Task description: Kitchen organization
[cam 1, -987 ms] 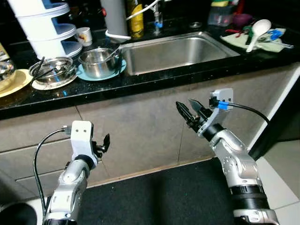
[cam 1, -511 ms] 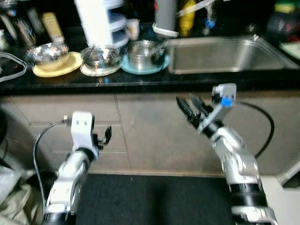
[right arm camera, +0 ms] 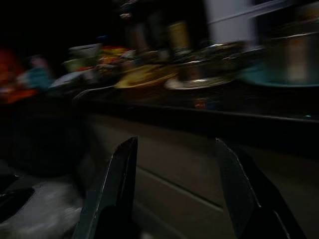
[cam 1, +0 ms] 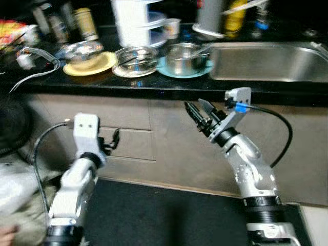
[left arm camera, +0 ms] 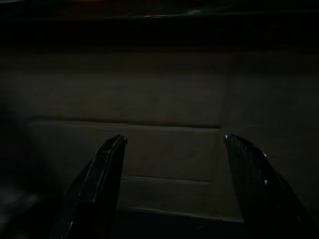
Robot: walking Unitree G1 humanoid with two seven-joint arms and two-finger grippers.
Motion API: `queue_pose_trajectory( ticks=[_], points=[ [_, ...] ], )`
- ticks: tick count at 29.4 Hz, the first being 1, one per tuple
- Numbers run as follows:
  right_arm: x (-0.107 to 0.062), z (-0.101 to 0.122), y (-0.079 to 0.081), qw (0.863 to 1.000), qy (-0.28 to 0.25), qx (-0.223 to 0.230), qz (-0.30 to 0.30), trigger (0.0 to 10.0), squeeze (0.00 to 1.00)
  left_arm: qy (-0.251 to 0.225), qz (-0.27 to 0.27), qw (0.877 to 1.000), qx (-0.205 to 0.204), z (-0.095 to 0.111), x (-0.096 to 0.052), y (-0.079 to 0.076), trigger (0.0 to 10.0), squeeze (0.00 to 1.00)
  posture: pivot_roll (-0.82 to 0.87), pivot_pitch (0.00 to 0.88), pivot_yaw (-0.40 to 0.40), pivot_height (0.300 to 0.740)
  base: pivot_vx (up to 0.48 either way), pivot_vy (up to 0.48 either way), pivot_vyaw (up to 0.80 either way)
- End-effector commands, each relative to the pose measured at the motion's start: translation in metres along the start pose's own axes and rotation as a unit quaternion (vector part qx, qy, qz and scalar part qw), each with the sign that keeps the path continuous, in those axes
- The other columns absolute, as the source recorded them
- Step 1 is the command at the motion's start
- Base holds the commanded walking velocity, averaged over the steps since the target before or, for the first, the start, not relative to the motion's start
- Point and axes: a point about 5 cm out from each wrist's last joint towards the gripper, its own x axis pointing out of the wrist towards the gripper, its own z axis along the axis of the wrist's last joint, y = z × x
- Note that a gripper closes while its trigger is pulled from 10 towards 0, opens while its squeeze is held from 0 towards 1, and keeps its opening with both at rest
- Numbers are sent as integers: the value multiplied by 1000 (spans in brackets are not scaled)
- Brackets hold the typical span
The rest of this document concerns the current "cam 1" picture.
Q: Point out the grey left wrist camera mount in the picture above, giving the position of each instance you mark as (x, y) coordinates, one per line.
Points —
(86, 133)

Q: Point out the shiny steel bowl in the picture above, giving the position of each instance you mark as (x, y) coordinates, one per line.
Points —
(83, 51)
(136, 57)

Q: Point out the yellow bottle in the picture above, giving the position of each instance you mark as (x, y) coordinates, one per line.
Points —
(236, 20)

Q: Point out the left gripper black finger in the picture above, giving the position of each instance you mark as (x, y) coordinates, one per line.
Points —
(116, 138)

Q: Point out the stainless steel sink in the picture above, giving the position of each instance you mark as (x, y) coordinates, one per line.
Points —
(271, 61)

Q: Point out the yellow tin can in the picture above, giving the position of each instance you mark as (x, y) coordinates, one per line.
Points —
(86, 23)

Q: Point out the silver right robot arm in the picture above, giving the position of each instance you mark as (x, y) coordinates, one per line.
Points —
(253, 174)

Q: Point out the white plastic bag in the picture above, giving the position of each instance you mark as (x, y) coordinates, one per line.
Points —
(20, 184)

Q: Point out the steel pot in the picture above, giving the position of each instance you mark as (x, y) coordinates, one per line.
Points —
(185, 59)

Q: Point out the white plate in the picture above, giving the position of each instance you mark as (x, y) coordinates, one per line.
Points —
(120, 73)

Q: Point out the red yellow snack bag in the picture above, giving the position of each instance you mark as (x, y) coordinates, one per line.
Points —
(13, 33)

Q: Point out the grey kitchen base cabinet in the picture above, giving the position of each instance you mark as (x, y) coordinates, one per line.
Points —
(169, 148)

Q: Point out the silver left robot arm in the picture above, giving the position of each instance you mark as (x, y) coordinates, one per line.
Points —
(74, 189)

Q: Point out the glass jar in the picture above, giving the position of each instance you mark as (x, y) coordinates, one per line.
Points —
(59, 31)

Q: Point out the white plug adapter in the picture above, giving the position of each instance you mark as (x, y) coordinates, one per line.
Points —
(24, 60)

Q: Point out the black floor mat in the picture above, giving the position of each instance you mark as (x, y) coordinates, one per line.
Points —
(179, 215)

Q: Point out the small printed white mug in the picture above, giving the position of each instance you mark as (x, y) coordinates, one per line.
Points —
(172, 29)

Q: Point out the teal plate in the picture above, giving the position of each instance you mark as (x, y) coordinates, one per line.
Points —
(164, 70)

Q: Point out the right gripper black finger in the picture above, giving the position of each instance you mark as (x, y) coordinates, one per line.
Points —
(196, 115)
(207, 106)

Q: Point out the white tiered food container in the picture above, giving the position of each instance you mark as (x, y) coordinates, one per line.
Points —
(130, 23)

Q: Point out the grey cylindrical jug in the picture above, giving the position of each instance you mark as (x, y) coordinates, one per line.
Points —
(210, 18)

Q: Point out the person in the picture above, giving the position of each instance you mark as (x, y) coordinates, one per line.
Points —
(31, 225)

